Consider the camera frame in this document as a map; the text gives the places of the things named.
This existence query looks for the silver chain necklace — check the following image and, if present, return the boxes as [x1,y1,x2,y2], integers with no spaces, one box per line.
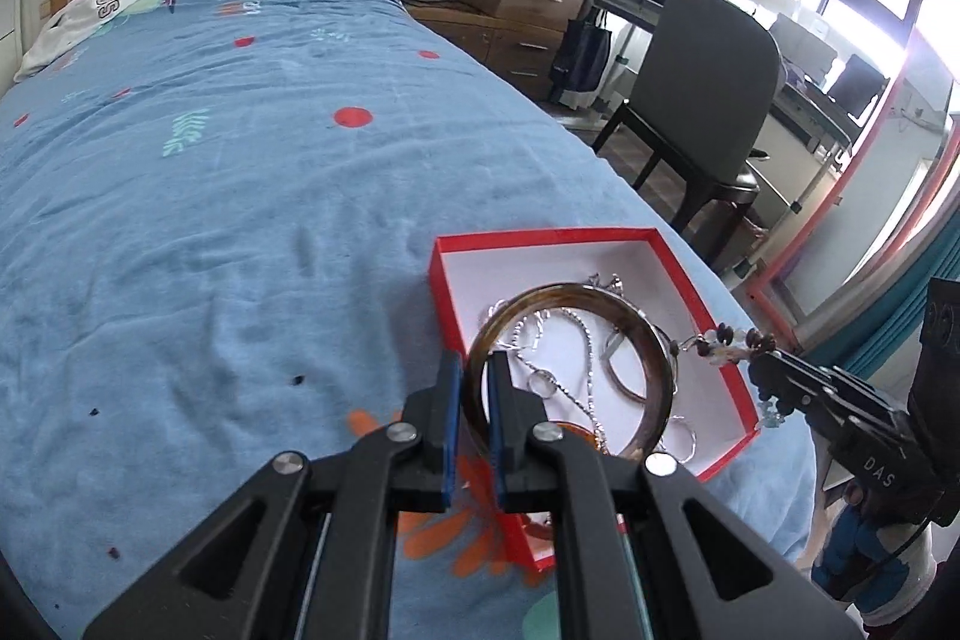
[480,271,638,453]

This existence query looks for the brown beaded bracelet cat charm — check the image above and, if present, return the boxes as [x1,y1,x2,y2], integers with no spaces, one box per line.
[671,323,788,431]

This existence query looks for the black bag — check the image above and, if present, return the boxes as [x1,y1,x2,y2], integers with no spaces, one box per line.
[550,6,612,112]

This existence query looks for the white garment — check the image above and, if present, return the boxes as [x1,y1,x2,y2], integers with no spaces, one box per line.
[13,0,166,80]

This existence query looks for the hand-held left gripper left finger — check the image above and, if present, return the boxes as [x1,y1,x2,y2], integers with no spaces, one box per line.
[82,351,462,640]

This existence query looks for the thin silver bangle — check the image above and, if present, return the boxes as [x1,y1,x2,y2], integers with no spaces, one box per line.
[606,325,680,405]

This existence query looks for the low wooden cabinet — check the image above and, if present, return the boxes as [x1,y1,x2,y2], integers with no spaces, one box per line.
[409,2,565,101]

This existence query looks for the red box white inside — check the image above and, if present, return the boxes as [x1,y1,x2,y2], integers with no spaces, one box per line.
[429,226,762,570]

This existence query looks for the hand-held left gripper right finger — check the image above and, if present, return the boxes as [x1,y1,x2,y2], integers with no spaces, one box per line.
[487,351,863,640]

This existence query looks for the dark monitor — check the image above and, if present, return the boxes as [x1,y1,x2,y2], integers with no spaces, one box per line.
[829,53,890,120]

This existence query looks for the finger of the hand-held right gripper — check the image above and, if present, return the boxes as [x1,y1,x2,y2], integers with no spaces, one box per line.
[750,347,893,412]
[754,377,857,442]

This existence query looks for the teal curtain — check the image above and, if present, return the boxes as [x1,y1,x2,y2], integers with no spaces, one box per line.
[806,220,960,386]

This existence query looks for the brown tortoiseshell bangle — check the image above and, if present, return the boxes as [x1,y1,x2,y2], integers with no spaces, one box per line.
[466,282,680,457]

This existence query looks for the grey chair black legs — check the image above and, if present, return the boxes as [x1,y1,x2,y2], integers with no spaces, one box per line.
[592,0,781,251]

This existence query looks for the blue bed with headboard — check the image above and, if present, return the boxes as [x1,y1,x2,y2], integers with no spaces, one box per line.
[0,0,818,640]

